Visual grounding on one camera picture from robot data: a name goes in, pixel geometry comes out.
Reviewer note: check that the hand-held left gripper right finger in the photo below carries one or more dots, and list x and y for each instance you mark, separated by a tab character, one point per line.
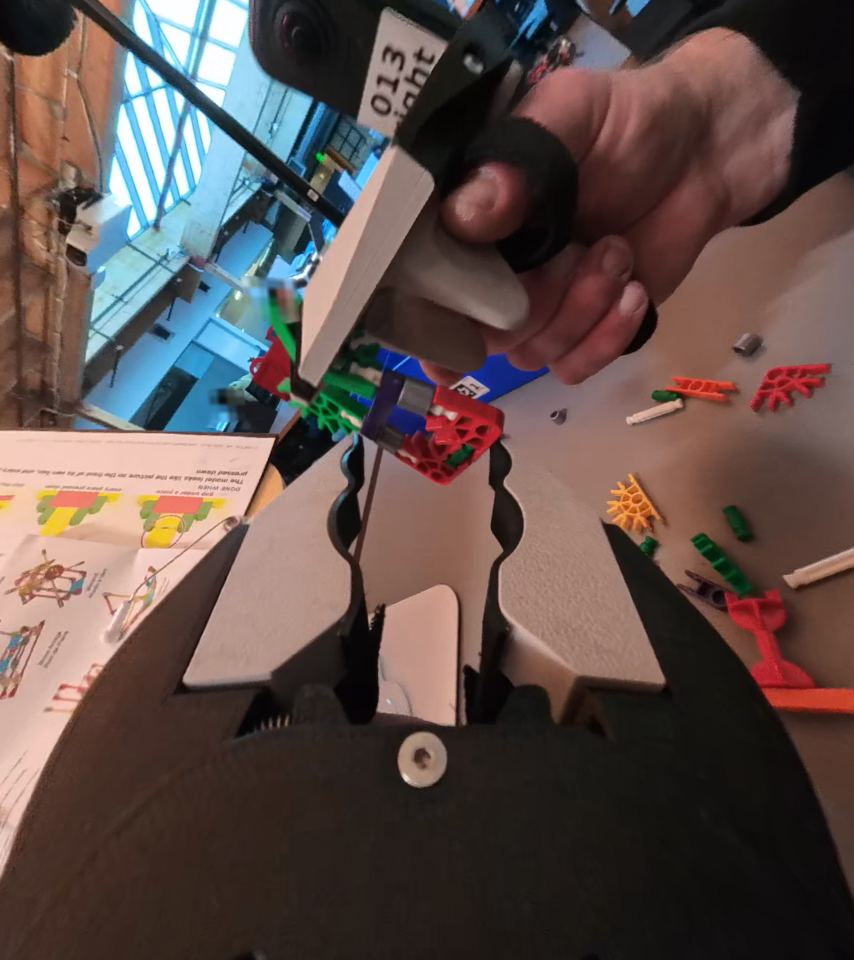
577	600

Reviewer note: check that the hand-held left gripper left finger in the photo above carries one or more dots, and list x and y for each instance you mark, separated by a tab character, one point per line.
269	600

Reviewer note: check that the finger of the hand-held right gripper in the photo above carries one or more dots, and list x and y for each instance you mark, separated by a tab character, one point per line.
367	247

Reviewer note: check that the blue bin with white tag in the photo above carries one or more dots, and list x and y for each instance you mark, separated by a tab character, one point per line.
509	375

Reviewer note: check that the red purple green connector assembly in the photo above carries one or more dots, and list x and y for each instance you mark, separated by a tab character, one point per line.
464	435

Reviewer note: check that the person's right forearm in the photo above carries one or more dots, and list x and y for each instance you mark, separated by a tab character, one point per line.
847	75

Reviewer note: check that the person's right hand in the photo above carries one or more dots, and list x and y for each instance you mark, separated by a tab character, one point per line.
659	150

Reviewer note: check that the small green rod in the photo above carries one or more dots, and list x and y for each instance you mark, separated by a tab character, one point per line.
648	547
738	523

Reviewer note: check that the yellow fan connector piece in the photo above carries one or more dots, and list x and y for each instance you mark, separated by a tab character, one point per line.
633	506

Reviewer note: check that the black metal pole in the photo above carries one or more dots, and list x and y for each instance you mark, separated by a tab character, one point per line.
209	112

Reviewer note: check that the white document stand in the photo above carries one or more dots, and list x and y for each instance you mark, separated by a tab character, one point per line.
419	637

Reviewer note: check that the red fabric bag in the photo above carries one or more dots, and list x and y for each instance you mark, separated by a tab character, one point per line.
269	371

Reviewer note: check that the orange red connector piece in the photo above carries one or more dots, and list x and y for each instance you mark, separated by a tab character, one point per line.
768	645

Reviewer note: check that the orange ladder connector piece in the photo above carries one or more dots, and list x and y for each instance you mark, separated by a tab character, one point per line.
701	388

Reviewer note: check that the toy models picture leaflet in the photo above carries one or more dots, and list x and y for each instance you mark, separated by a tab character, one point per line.
22	637

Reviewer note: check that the white box device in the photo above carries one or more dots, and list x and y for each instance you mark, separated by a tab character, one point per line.
82	225

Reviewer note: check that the black round lamp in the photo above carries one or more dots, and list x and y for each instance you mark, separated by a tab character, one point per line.
26	22

